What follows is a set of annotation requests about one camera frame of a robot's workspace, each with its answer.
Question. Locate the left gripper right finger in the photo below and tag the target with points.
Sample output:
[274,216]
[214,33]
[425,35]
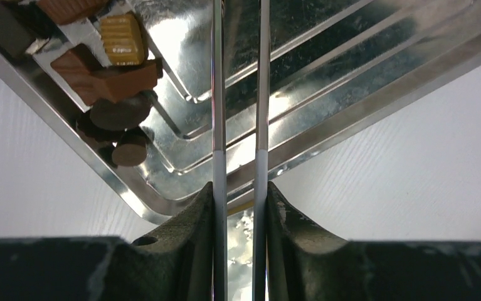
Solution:
[307,262]

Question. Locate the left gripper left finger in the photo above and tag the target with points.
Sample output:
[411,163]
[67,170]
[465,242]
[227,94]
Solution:
[172,262]

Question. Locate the steel serving tongs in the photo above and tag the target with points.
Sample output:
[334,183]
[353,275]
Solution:
[253,149]

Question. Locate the small brown round chocolate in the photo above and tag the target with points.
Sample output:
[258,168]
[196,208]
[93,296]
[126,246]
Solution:
[131,150]

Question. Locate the dark round disc chocolate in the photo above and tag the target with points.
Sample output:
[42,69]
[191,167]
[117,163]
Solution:
[125,114]

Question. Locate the brown block chocolate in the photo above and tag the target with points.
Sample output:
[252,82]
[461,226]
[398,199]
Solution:
[85,75]

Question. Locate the steel chocolate tray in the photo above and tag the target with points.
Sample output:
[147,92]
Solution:
[336,67]

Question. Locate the yellow ridged chocolate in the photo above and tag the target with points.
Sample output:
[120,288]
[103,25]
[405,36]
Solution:
[122,40]

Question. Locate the silver box lid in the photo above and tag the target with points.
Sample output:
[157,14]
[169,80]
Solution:
[240,255]

